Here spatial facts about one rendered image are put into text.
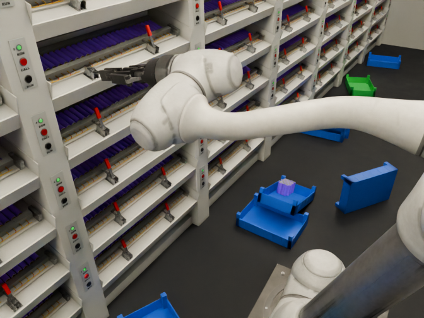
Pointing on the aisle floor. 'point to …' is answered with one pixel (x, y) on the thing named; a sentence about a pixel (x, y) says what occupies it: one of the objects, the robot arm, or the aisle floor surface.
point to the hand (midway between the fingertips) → (111, 74)
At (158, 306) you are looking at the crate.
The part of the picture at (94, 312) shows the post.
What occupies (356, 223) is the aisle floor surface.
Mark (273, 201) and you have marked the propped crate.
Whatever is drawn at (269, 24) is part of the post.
